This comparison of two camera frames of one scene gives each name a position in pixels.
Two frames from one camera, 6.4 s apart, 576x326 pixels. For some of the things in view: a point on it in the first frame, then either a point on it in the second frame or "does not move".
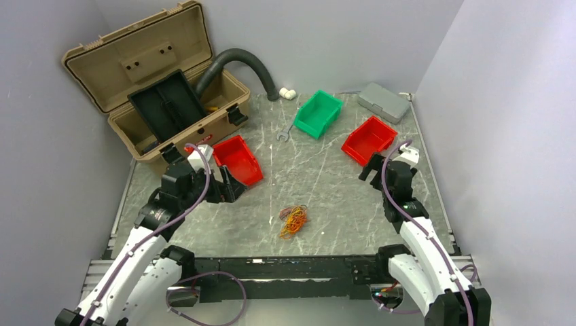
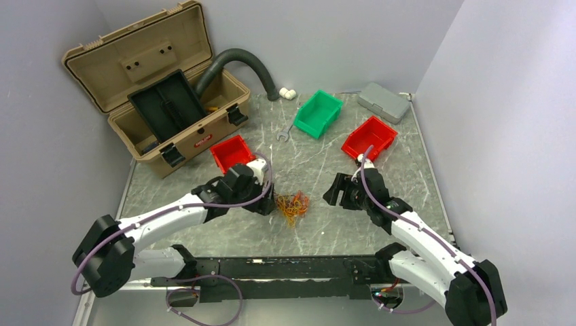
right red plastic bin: (372, 136) does not move
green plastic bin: (320, 111) does not move
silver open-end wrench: (285, 134) does not move
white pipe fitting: (289, 94) does not move
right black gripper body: (375, 163) → (352, 197)
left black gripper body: (219, 192) → (261, 204)
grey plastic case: (388, 105) does not move
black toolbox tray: (168, 104) does not move
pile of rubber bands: (295, 217) → (293, 206)
